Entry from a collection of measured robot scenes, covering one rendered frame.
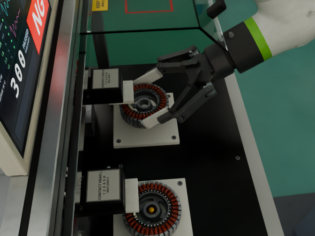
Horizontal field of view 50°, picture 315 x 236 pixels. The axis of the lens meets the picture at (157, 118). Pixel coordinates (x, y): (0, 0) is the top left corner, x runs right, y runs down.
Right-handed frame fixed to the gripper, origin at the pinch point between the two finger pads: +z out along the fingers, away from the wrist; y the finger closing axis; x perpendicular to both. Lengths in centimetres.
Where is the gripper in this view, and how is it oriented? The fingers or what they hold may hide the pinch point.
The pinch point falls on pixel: (146, 100)
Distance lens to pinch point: 76.9
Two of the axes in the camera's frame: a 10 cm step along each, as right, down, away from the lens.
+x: -4.9, -4.5, -7.5
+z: -8.5, 4.5, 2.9
